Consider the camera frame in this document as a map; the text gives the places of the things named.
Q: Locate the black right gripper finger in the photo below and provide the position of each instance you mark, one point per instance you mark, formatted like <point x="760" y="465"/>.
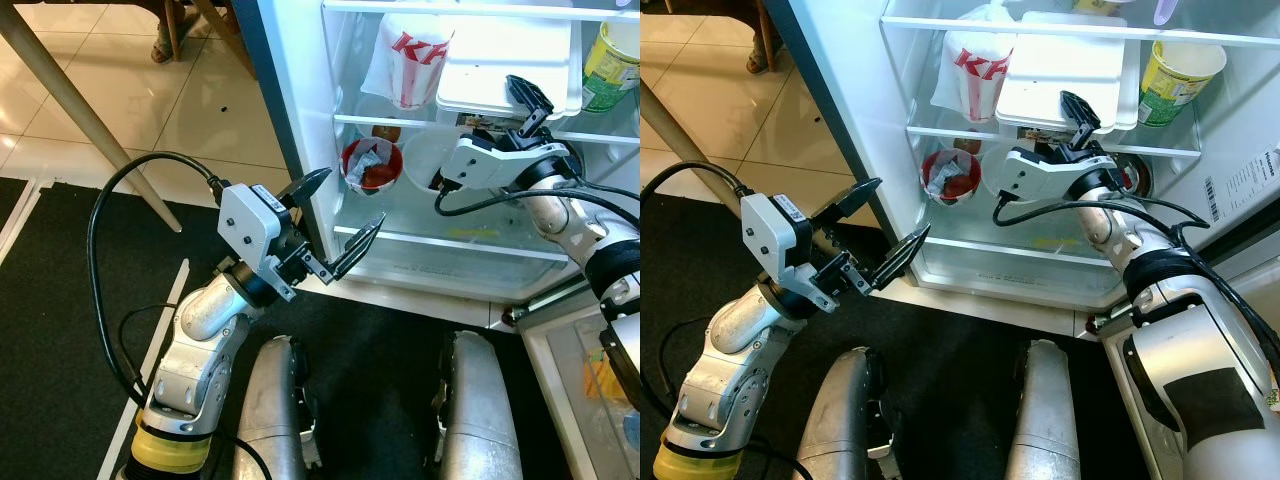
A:
<point x="528" y="95"/>
<point x="1082" y="110"/>

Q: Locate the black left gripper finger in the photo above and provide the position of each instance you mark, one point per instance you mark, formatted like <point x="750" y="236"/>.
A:
<point x="905" y="256"/>
<point x="850" y="200"/>
<point x="360" y="243"/>
<point x="305" y="188"/>

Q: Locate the white plastic food container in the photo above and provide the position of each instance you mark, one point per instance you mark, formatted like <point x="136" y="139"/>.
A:
<point x="500" y="60"/>
<point x="1060" y="70"/>

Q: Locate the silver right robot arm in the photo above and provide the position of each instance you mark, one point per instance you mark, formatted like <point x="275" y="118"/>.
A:
<point x="570" y="225"/>
<point x="1210" y="370"/>

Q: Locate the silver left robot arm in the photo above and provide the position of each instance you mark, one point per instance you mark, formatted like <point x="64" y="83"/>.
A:
<point x="195" y="340"/>
<point x="730" y="350"/>

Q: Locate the grey fridge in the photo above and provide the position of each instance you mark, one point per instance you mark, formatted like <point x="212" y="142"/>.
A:
<point x="850" y="80"/>
<point x="300" y="80"/>

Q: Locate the glass fridge shelf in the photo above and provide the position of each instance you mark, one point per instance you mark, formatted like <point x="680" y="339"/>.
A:
<point x="950" y="133"/>
<point x="410" y="123"/>
<point x="920" y="22"/>
<point x="350" y="6"/>

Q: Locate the red cup with paper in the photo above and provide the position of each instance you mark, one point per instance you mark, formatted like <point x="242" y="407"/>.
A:
<point x="385" y="178"/>
<point x="965" y="188"/>

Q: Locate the green yellow noodle cup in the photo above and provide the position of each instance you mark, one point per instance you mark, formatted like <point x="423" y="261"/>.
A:
<point x="610" y="70"/>
<point x="1175" y="85"/>

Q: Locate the clear crisper drawer cover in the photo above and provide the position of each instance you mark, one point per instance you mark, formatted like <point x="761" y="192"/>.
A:
<point x="1000" y="250"/>
<point x="450" y="240"/>

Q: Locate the dark floor carpet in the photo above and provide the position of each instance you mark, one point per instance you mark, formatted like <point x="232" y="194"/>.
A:
<point x="60" y="380"/>
<point x="950" y="340"/>

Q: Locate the white round bowl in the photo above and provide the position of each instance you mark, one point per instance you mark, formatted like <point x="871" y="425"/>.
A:
<point x="425" y="160"/>
<point x="995" y="170"/>

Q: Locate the white KFC bag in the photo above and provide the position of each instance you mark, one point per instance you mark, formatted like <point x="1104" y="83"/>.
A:
<point x="970" y="80"/>
<point x="405" y="65"/>

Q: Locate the white floor tape strip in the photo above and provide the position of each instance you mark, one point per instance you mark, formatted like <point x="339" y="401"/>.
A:
<point x="178" y="285"/>
<point x="20" y="215"/>

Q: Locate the lilac plastic item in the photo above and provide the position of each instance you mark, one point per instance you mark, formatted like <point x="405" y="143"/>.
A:
<point x="1167" y="12"/>

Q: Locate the person bare leg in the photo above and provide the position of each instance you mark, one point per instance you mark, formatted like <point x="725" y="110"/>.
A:
<point x="757" y="58"/>
<point x="165" y="45"/>

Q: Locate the brown wooden chair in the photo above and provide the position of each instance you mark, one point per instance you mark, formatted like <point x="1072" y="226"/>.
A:
<point x="768" y="35"/>
<point x="225" y="30"/>

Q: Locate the silver right robot leg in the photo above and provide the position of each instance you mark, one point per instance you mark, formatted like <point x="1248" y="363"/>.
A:
<point x="1045" y="430"/>
<point x="480" y="420"/>

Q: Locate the yellow packet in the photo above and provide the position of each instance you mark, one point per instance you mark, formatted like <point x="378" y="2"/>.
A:
<point x="605" y="380"/>

